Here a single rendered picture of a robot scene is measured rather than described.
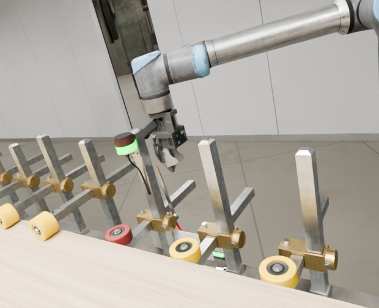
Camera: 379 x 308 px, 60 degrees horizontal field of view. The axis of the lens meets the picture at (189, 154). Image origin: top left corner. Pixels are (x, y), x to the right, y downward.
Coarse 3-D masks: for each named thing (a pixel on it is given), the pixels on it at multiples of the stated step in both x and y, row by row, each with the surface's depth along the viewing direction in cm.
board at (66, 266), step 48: (0, 240) 113; (48, 240) 106; (96, 240) 99; (0, 288) 88; (48, 288) 83; (96, 288) 79; (144, 288) 75; (192, 288) 72; (240, 288) 69; (288, 288) 66
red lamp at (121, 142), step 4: (128, 136) 93; (132, 136) 95; (116, 140) 93; (120, 140) 93; (124, 140) 93; (128, 140) 93; (132, 140) 94; (116, 144) 94; (120, 144) 93; (124, 144) 93; (128, 144) 94
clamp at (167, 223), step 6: (138, 216) 113; (144, 216) 112; (150, 216) 111; (168, 216) 108; (174, 216) 109; (138, 222) 114; (156, 222) 108; (162, 222) 107; (168, 222) 106; (174, 222) 109; (156, 228) 110; (162, 228) 107; (168, 228) 106; (174, 228) 109
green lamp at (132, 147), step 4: (132, 144) 94; (116, 148) 95; (120, 148) 94; (124, 148) 94; (128, 148) 94; (132, 148) 95; (136, 148) 96; (120, 152) 94; (124, 152) 94; (128, 152) 94
